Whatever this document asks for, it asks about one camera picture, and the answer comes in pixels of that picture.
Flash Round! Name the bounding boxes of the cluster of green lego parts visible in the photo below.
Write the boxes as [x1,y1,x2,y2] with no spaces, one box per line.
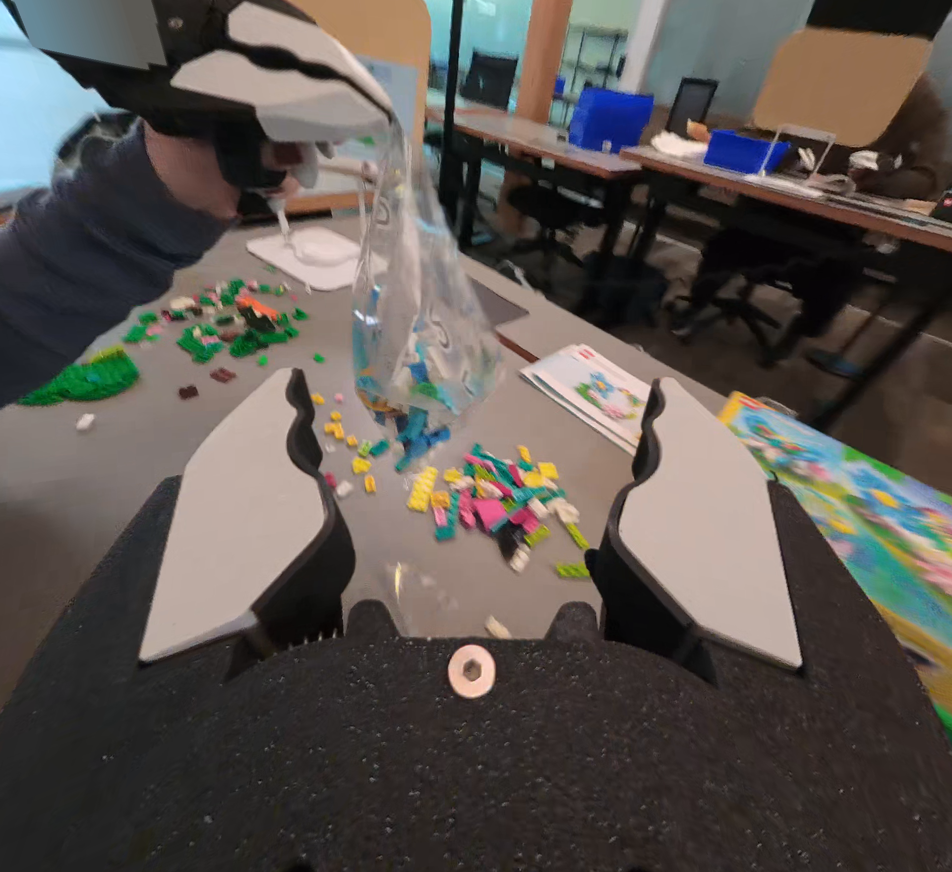
[122,277,316,367]

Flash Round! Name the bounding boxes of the yellow lego box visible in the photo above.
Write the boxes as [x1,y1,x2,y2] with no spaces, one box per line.
[719,392,952,735]

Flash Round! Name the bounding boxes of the green lego plate assembly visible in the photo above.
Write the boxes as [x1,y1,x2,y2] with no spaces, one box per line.
[18,347,142,409]

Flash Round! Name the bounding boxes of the small blue box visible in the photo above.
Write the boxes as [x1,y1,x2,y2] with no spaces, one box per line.
[703,127,794,175]

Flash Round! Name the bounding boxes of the small colourful lego pieces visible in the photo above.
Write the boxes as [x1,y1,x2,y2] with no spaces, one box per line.
[317,389,596,583]

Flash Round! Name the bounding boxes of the clear plastic bag of lego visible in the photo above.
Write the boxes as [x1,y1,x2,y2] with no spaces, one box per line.
[350,121,507,422]

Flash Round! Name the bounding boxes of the lego instruction booklet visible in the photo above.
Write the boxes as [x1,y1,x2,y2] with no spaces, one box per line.
[521,344,655,453]

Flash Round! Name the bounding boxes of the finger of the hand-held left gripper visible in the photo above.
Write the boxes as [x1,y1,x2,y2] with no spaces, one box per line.
[172,51,395,147]
[224,2,358,72]

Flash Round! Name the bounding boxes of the black office chair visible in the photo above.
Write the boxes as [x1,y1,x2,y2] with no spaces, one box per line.
[460,48,520,111]

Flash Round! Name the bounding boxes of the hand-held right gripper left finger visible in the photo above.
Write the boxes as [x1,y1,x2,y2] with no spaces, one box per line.
[139,370,358,665]

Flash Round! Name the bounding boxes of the blue storage crate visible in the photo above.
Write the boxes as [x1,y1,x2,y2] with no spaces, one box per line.
[567,85,657,156]

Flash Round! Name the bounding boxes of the black flat desk panel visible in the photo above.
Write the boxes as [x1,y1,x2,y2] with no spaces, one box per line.
[462,277,531,331]

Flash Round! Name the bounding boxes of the wooden support post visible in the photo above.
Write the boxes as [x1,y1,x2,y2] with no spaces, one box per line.
[514,0,595,87]

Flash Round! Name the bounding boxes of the open instruction book on board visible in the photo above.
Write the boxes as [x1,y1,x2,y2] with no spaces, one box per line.
[176,0,434,214]

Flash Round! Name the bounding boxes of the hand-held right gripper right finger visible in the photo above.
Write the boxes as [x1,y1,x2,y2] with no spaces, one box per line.
[585,378,804,672]

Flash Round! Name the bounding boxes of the person's left hand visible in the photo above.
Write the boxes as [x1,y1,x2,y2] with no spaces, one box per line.
[172,128,291,221]

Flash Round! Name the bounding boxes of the long brown desk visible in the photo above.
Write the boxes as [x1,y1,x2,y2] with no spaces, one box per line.
[429,105,644,251]
[619,143,952,260]

